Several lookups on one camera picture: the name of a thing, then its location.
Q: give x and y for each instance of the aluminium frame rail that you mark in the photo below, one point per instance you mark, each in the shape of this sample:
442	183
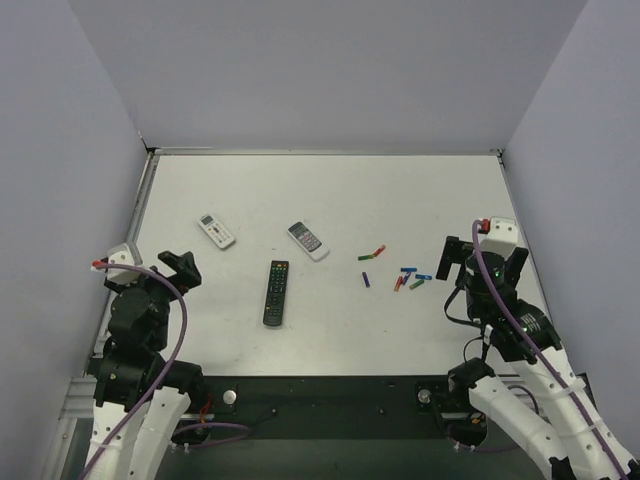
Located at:
79	402

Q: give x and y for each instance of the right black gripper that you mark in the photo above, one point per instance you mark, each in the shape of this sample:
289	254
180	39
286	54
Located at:
460	248

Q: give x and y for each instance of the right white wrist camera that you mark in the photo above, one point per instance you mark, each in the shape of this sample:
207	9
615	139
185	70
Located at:
500	235

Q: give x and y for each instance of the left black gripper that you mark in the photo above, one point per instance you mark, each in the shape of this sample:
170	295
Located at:
170	276

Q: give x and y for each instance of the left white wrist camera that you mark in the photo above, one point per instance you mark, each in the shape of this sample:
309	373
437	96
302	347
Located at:
126	253

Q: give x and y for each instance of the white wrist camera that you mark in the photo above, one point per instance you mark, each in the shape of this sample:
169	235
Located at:
500	235
126	253

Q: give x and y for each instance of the white remote green screen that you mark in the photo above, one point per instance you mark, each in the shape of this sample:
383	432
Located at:
216	231

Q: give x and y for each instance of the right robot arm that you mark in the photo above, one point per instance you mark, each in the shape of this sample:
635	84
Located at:
561	431

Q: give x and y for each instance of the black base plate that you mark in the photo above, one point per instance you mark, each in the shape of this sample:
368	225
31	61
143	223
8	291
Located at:
330	408

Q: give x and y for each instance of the white grey AC remote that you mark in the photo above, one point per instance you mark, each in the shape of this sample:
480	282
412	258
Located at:
311	245

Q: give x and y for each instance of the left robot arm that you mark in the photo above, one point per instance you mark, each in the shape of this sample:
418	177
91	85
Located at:
140	396

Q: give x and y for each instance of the green yellow battery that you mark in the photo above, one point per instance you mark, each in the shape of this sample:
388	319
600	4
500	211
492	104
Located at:
416	284

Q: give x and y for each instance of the black TV remote control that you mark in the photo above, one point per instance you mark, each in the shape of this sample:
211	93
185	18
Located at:
275	294

